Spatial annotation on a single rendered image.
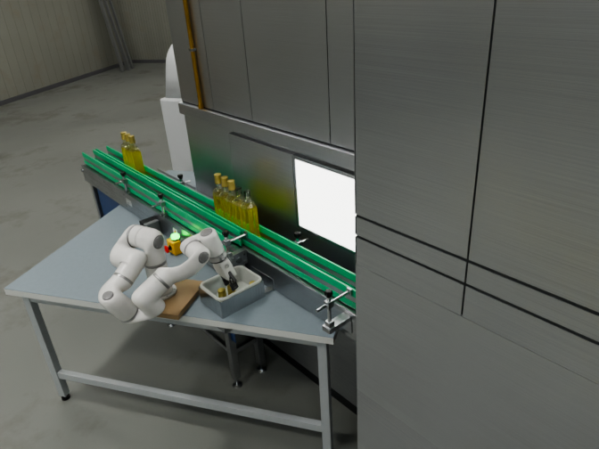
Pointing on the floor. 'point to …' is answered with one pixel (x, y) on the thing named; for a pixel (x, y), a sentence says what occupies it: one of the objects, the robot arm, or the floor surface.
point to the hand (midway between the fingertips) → (230, 283)
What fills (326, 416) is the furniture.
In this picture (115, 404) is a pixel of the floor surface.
